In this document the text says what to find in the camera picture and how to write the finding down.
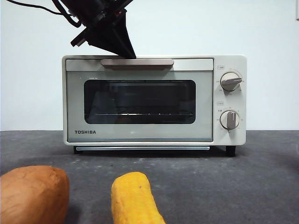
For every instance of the brown sweet potato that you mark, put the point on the brown sweet potato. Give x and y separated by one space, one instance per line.
32 196

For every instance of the timer knob with upright grip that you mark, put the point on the timer knob with upright grip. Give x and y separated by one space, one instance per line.
230 120

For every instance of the white Toshiba toaster oven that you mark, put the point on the white Toshiba toaster oven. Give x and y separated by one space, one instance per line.
233 63

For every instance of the temperature knob with sideways grip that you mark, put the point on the temperature knob with sideways grip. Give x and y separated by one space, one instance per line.
230 81

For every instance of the silver oven crumb tray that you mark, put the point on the silver oven crumb tray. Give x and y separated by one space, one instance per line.
140 148

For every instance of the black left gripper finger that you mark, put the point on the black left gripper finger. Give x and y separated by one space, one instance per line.
125 35
105 39

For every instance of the yellow corn cob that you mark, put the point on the yellow corn cob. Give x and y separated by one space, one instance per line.
133 198

